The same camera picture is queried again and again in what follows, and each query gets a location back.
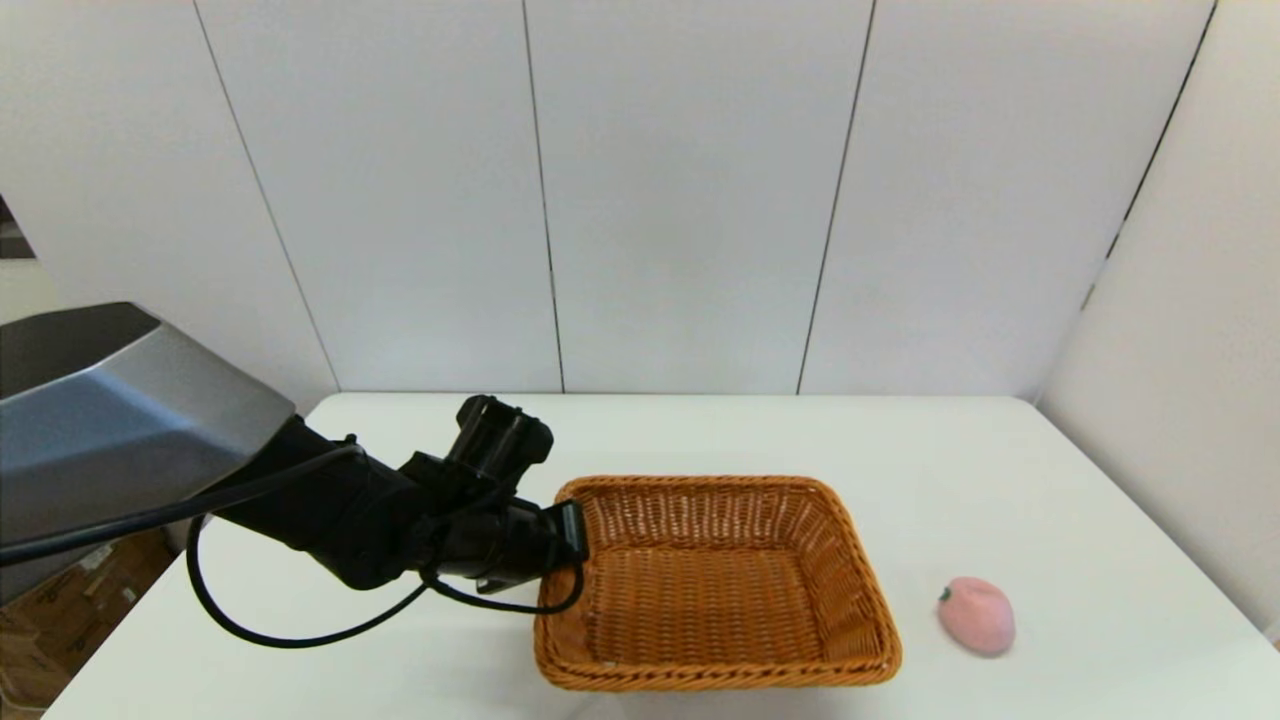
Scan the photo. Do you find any orange woven wicker basket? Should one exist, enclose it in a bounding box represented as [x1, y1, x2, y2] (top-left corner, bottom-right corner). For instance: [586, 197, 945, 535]
[533, 474, 903, 693]

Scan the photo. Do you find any pink peach with green stem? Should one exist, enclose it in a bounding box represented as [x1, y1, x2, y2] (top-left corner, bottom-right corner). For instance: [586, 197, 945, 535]
[937, 576, 1017, 658]

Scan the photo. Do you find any brown cardboard box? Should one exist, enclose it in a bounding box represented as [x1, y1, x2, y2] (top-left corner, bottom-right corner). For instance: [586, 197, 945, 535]
[0, 528, 179, 713]

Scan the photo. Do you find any dark shelf edge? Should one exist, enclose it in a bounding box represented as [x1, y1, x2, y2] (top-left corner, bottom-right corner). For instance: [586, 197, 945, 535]
[0, 195, 37, 261]

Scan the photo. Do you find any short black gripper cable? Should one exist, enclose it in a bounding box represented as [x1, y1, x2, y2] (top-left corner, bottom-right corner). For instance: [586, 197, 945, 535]
[420, 558, 587, 615]

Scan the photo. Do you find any long black arm cable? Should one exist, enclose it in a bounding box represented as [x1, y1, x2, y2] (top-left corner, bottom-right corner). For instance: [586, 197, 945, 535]
[0, 444, 433, 650]

